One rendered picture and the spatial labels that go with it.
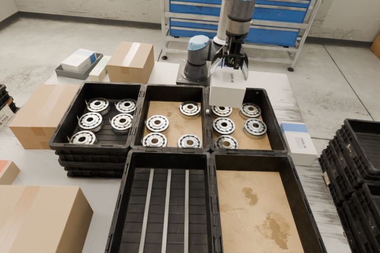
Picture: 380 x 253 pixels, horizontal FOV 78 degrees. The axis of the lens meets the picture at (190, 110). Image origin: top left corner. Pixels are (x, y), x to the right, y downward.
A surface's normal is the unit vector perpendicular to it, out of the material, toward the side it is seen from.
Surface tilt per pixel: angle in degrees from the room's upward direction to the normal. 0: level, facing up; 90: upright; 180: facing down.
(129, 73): 90
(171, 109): 0
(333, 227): 0
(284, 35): 90
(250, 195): 0
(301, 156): 90
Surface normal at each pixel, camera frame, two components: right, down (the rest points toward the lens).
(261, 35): -0.10, 0.68
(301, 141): 0.05, -0.73
